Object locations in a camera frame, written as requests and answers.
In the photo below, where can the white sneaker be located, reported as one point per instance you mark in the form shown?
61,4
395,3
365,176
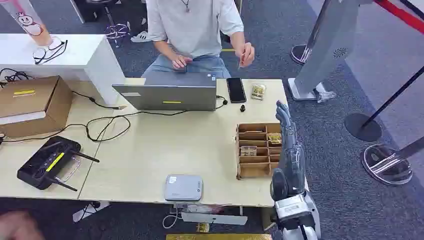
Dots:
140,37

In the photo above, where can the person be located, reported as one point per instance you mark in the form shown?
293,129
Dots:
192,26

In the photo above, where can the black smartphone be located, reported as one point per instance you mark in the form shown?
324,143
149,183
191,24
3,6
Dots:
236,90

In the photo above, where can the clear plastic bag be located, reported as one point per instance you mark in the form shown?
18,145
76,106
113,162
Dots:
202,208

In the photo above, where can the thin card edge-on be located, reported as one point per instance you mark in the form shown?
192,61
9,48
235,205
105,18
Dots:
241,61

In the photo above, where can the pink cup with snowman print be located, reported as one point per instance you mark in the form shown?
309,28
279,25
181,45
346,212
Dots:
28,23

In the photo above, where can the white flat bar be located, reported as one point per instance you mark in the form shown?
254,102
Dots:
215,218

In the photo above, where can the white power strip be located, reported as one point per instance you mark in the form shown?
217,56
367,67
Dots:
89,210

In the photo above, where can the black stanchion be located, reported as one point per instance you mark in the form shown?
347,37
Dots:
362,127

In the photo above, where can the small black earbud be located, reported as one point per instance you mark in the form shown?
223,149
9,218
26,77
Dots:
242,108

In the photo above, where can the pale desk leg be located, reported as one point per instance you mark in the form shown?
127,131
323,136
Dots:
266,218

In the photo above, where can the brown cardboard box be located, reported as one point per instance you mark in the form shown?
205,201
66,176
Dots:
33,106

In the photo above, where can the clear-wrapped card pack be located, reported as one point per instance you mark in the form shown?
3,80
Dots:
258,91

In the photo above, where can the black controller with antennas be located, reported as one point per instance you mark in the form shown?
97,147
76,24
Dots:
43,165

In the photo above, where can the grey laptop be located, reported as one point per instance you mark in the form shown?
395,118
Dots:
172,96

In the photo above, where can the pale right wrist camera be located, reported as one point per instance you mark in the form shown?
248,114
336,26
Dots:
290,209

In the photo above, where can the white cabinet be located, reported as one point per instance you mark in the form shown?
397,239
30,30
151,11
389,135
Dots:
82,56

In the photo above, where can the red barrier belt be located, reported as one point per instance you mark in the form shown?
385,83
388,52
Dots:
402,15

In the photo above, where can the black-rimmed glasses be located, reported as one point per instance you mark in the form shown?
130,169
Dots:
41,54

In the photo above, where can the golden printed card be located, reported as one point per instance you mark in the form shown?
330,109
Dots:
274,137

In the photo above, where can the black cabinet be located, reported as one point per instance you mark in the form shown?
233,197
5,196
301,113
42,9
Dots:
86,10

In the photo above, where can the small golden floor card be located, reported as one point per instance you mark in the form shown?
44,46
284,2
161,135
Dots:
202,228

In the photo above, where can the flat grey device box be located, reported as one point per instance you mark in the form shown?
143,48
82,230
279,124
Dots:
183,188

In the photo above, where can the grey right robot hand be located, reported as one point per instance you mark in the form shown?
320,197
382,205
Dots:
293,165

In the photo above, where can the wooden compartment card box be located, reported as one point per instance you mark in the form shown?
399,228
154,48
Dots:
253,169

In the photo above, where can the stool with chrome base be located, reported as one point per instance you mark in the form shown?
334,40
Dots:
116,33

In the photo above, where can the grey standing kiosk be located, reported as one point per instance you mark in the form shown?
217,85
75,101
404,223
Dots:
328,43

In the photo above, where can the person's left hand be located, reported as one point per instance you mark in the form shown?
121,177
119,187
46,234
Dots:
247,54

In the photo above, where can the chrome stanchion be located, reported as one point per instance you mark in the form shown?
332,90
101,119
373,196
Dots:
299,54

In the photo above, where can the person's right hand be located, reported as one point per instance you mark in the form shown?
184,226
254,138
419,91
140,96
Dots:
180,62

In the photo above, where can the pale printed card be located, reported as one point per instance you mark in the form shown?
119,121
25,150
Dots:
248,151

